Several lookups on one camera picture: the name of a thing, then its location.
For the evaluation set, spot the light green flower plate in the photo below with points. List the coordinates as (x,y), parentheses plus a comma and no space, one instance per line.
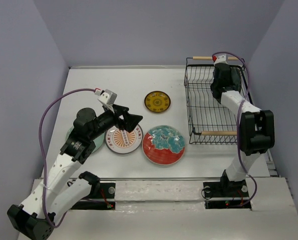
(97,141)

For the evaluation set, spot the small yellow brown plate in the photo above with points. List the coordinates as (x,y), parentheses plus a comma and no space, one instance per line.
(157,101)

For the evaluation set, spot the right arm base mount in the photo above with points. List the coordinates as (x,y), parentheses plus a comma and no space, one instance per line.
(225,197)

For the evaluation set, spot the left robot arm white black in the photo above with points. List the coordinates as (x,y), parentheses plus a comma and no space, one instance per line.
(42,211)

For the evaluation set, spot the metal table rail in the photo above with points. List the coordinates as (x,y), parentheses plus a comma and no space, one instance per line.
(106,179)

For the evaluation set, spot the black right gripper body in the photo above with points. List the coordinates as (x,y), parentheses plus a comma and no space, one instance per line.
(213,85)

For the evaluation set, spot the dark teal blossom plate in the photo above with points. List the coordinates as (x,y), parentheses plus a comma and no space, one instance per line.
(236,79)

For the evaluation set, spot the red teal floral plate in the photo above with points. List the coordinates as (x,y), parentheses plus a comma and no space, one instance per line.
(163,145)

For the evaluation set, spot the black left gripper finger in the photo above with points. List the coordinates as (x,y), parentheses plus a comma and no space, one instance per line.
(131,121)
(120,111)

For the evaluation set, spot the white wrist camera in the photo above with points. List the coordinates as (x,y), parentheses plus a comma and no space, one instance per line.
(107,99)
(219,59)

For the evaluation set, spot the white sunburst pattern plate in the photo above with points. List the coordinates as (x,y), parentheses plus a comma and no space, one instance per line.
(123,142)

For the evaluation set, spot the black wire dish rack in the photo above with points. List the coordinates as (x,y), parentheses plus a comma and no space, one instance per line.
(205,113)

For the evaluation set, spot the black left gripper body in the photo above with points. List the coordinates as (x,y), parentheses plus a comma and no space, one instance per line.
(106,121)

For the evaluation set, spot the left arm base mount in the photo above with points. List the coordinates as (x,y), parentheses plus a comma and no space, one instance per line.
(102,199)

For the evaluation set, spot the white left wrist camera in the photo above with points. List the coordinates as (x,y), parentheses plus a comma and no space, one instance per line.
(107,99)

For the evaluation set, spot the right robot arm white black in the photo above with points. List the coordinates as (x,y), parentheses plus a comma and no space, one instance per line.
(254,127)

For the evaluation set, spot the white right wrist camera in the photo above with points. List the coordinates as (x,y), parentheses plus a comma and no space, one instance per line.
(219,59)

